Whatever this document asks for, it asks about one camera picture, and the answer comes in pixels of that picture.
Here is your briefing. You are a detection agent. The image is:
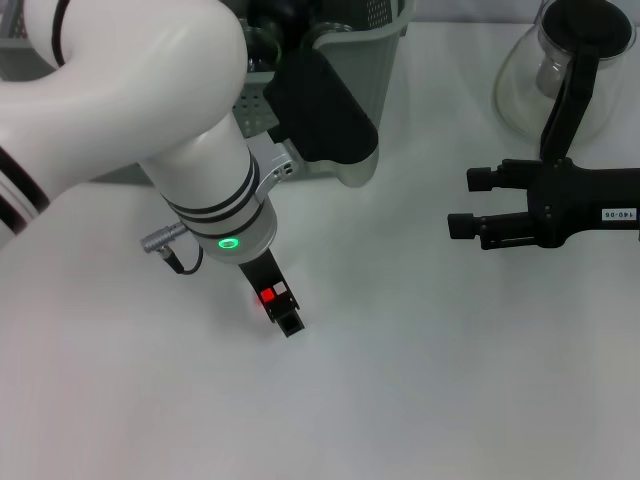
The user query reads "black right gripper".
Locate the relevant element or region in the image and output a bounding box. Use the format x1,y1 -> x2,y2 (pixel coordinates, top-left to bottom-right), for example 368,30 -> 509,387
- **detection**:
446,156 -> 640,252

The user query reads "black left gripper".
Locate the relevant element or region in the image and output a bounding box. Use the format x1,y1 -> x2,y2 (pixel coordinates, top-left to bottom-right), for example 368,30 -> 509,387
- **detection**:
237,250 -> 306,340

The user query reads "grey-green perforated storage bin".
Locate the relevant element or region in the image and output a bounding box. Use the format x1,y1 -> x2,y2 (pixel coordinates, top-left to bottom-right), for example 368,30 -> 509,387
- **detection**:
0,0 -> 417,182

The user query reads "silver plug on left gripper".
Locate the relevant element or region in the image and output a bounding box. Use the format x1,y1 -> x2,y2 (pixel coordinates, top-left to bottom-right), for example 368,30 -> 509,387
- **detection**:
139,222 -> 190,255

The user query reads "left wrist cable with connector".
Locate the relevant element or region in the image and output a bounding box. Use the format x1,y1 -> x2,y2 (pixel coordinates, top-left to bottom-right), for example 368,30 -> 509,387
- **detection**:
158,243 -> 206,276

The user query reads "glass pitcher black handle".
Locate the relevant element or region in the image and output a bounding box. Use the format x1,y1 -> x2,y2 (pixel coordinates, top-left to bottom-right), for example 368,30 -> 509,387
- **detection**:
493,0 -> 635,161

